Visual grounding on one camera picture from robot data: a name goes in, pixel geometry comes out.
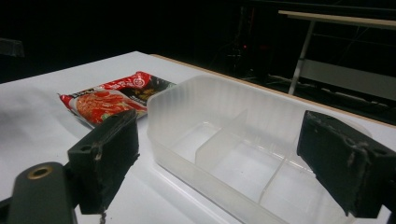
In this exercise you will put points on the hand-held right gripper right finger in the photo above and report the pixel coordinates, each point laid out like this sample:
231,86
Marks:
345,161

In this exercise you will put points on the white metal frame table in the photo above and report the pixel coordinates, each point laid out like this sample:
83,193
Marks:
336,56

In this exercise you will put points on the translucent plastic divided storage box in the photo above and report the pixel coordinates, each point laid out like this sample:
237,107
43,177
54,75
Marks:
236,146

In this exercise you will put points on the red instant noodle packet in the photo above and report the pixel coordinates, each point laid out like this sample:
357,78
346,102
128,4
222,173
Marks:
109,101

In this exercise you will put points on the dark equipment stand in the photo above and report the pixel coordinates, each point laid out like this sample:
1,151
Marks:
246,43

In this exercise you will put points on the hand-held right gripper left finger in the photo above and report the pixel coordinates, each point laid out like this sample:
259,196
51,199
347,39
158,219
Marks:
107,161

